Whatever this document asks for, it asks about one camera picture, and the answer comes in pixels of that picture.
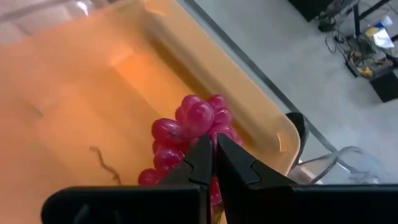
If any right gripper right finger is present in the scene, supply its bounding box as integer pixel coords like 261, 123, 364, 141
216, 133, 398, 224

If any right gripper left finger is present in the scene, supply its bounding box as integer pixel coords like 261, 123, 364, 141
40, 134, 215, 224

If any red toy grape bunch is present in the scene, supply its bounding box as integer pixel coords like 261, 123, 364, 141
137, 94, 245, 224

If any thin brown twig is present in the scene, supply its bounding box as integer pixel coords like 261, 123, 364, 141
89, 146, 123, 186

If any orange plastic bin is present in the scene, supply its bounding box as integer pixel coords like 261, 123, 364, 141
0, 0, 302, 224

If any black box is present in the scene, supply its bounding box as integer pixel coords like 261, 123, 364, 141
369, 70, 398, 103
287, 0, 335, 22

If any tangle of floor cables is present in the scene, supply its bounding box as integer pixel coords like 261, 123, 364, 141
325, 18, 398, 78

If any black metal stand frame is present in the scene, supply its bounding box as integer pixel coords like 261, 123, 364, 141
353, 0, 398, 41

